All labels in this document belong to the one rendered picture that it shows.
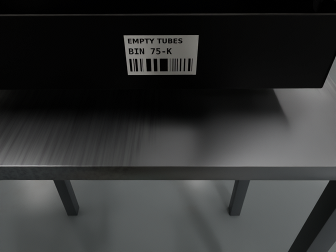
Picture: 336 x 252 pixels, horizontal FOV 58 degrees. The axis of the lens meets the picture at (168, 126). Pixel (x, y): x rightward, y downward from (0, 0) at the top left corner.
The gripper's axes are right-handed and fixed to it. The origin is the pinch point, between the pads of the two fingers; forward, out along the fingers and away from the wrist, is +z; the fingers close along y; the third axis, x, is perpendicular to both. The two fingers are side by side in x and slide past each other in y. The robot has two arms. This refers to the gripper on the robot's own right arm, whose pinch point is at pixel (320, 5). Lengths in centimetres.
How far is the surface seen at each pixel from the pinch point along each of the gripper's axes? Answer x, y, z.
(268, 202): -26, -19, 94
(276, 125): 11.8, 6.6, 12.9
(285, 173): 19.7, 7.2, 14.3
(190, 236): -12, 15, 93
